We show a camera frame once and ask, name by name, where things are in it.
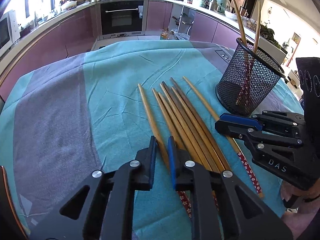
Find bamboo chopstick seven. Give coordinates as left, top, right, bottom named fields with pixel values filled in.
left=170, top=77, right=231, bottom=170

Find bamboo chopstick eight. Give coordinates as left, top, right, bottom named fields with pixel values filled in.
left=183, top=76, right=264, bottom=198

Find black mesh cup holder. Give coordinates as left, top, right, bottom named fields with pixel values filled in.
left=215, top=38, right=285, bottom=116

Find bamboo chopstick six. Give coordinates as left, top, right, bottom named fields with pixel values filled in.
left=172, top=87, right=225, bottom=172

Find bamboo chopstick three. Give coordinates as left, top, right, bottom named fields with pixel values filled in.
left=158, top=93, right=210, bottom=168

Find bamboo chopstick two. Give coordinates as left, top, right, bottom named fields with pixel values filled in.
left=152, top=88, right=193, bottom=218

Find bamboo chopstick nine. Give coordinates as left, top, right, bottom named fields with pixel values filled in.
left=232, top=0, right=247, bottom=46

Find bamboo chopstick five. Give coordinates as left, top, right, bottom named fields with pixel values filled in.
left=161, top=81, right=218, bottom=172

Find bamboo chopstick four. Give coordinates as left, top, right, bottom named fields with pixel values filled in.
left=160, top=83, right=212, bottom=171

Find bamboo chopstick ten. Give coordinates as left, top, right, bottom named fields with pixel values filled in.
left=253, top=2, right=261, bottom=54

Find bamboo chopstick one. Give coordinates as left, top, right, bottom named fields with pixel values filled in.
left=138, top=83, right=170, bottom=170

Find pink sleeve right forearm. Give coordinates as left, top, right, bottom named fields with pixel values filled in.
left=281, top=199, right=319, bottom=239

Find right hand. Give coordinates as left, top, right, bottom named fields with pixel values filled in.
left=280, top=179, right=319, bottom=214

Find green leafy vegetables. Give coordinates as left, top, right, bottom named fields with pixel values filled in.
left=260, top=23, right=281, bottom=49

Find teal purple tablecloth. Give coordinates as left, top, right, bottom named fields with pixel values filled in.
left=0, top=39, right=304, bottom=240

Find cooking oil bottle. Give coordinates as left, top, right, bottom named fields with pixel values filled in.
left=160, top=28, right=177, bottom=40

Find black built-in oven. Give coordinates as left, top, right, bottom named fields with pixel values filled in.
left=100, top=0, right=144, bottom=35

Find white microwave oven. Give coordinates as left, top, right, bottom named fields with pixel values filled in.
left=0, top=10, right=20, bottom=56

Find black camera box right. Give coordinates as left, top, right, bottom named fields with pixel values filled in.
left=296, top=57, right=319, bottom=156

